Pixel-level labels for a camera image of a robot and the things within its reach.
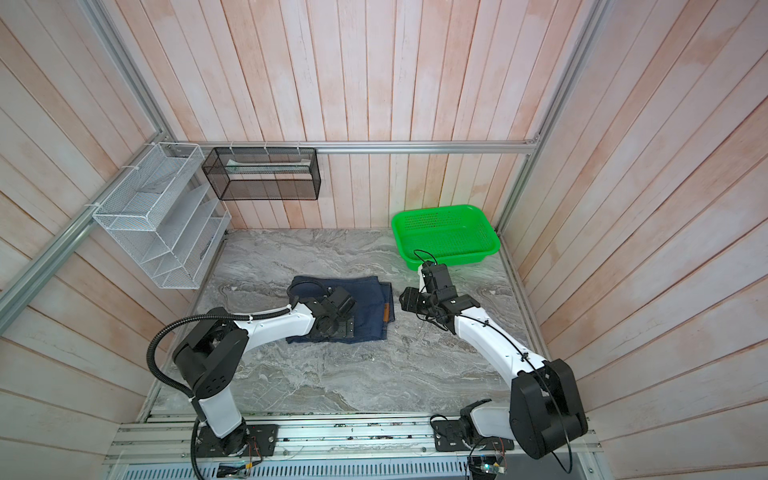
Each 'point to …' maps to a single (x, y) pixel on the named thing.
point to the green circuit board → (492, 468)
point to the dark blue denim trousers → (371, 313)
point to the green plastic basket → (446, 236)
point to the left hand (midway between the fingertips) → (335, 332)
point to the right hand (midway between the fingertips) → (407, 297)
